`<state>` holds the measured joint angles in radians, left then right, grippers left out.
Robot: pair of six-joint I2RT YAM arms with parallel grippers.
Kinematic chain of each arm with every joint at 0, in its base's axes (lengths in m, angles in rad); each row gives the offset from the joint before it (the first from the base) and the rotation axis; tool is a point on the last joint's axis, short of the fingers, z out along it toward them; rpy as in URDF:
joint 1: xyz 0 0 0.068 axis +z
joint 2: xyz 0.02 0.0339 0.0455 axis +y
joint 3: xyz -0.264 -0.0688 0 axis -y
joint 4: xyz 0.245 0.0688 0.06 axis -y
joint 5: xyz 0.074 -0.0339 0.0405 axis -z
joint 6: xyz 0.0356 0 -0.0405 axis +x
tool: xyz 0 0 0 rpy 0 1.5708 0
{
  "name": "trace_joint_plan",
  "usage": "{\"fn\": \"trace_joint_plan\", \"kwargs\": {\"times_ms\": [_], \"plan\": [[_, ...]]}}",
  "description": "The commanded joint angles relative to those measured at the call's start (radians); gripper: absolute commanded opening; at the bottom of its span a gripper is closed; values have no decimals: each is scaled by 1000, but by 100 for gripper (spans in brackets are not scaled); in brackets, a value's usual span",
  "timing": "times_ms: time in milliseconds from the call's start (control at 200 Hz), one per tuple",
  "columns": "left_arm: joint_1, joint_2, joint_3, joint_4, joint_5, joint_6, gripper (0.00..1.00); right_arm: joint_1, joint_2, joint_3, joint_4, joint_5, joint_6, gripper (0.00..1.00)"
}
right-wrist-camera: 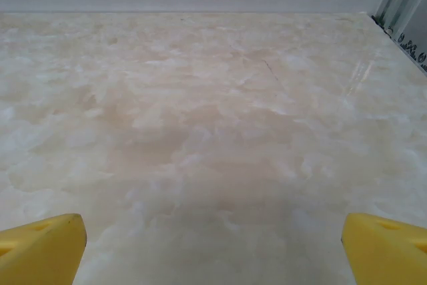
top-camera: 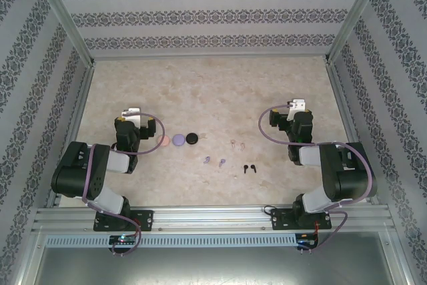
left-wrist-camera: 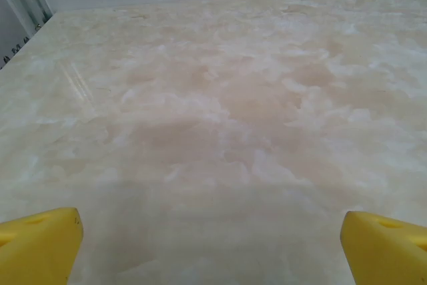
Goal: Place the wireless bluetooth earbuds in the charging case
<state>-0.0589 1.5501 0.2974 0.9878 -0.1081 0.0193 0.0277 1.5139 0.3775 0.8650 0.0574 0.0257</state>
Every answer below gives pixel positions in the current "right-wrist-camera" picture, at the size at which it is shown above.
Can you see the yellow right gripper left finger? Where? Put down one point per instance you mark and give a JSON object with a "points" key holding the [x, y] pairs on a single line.
{"points": [[40, 255]]}

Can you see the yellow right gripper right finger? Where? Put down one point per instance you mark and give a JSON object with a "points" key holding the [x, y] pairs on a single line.
{"points": [[387, 255]]}

